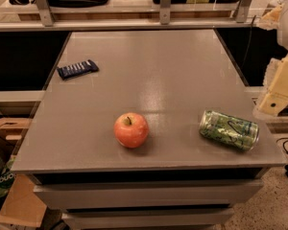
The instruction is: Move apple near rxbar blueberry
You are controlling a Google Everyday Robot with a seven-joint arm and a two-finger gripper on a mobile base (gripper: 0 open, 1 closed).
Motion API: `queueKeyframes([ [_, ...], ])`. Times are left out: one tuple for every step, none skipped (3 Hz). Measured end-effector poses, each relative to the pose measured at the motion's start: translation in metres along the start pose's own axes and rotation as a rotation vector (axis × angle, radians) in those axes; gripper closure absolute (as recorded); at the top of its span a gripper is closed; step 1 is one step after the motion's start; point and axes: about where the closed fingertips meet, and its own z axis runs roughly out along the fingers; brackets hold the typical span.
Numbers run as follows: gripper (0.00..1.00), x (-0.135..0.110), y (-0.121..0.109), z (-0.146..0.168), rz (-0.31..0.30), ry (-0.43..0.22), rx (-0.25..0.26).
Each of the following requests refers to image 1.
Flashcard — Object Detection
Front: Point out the blue rxbar blueberry wrapper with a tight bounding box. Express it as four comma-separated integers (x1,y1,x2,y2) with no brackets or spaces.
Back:
57,59,99,81

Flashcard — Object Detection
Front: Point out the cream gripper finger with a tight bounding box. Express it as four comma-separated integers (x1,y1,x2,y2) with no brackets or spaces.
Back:
255,55,288,116

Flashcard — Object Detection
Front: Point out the brown cardboard box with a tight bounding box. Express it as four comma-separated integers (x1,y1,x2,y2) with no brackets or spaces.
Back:
0,118,47,230

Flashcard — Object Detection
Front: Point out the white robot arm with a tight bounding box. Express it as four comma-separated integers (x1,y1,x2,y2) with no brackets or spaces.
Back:
255,0,288,116

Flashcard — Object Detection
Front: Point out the green soda can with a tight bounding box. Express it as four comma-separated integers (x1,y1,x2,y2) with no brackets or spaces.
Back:
199,110,259,151

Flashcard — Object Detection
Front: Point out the grey lower drawer front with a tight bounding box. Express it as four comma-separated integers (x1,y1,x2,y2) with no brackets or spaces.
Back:
62,208,233,229

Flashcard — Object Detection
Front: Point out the metal shelf frame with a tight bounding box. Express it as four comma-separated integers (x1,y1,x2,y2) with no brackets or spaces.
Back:
0,0,272,31

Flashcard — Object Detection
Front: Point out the grey upper drawer front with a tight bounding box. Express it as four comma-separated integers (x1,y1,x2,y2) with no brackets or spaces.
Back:
34,179,263,210

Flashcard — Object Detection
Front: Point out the red apple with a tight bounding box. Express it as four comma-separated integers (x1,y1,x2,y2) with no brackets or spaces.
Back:
113,112,149,149

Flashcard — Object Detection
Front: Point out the grey drawer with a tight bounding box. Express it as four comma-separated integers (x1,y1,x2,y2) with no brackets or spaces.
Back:
34,179,263,210
62,208,233,229

